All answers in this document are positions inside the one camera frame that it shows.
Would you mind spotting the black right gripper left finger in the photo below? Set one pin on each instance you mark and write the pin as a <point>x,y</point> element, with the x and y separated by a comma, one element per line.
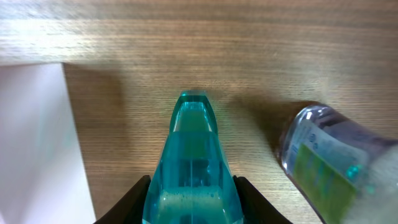
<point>129,209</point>

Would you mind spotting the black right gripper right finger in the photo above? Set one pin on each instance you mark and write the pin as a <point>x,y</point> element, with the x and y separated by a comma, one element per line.
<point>256,208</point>

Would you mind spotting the teal liquid bottle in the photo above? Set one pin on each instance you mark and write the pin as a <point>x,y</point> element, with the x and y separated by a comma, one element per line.
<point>192,182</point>

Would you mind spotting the clear purple soap bottle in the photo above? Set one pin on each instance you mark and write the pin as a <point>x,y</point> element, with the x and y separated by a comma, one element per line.
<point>347,173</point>

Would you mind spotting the white cardboard box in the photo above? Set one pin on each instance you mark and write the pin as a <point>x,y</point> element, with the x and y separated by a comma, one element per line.
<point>43,178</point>

